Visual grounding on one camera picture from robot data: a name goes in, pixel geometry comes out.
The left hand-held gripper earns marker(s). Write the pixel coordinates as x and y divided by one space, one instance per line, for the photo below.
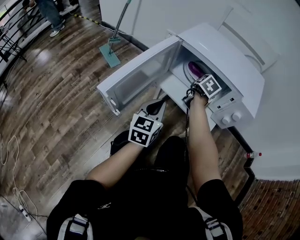
141 132

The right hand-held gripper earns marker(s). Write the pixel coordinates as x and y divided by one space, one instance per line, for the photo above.
208 85

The white microwave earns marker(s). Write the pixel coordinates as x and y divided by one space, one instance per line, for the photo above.
236 70

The person's right forearm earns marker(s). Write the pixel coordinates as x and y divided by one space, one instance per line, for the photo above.
202 140

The person's left forearm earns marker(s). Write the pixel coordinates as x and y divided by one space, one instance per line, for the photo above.
112 168

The white round microwave plate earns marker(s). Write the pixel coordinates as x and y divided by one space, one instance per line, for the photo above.
187 72

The teal flat mop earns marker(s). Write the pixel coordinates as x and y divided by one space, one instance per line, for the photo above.
110 55

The red-capped plastic bottle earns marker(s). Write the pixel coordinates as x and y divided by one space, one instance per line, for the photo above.
252 155

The person's black clothing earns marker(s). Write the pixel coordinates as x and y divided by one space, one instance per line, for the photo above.
145 206

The black metal railing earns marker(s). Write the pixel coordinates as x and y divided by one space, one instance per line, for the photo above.
14 30

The white power strip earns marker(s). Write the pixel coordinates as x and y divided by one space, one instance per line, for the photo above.
25 213

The white wall socket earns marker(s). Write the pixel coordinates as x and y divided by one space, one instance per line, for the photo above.
170 33

